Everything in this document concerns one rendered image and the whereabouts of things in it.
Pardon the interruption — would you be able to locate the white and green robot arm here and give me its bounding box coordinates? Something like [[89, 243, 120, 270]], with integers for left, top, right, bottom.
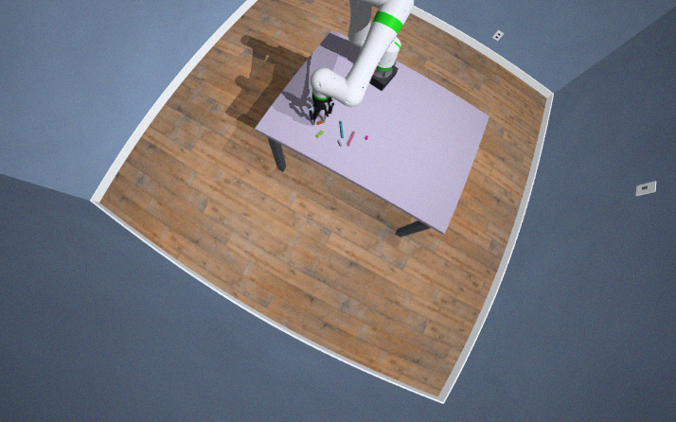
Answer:
[[311, 0, 414, 107]]

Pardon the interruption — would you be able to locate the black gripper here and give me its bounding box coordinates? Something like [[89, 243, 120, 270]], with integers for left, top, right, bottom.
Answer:
[[308, 100, 334, 126]]

